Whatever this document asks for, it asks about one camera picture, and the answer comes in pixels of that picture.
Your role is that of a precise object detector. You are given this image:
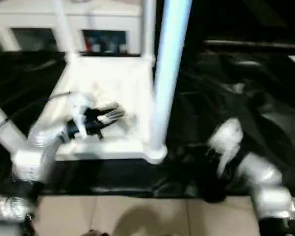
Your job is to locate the dark metal rod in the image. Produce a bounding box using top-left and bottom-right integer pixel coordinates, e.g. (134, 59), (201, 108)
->
(204, 39), (295, 51)

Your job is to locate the black work mat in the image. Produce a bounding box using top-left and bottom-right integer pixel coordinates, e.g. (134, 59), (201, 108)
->
(0, 49), (295, 204)

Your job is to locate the white glass-door cabinet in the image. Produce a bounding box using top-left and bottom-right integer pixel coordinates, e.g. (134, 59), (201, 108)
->
(0, 0), (148, 57)

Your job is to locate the white table frame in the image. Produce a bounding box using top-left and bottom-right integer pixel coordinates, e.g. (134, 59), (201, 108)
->
(13, 53), (167, 166)

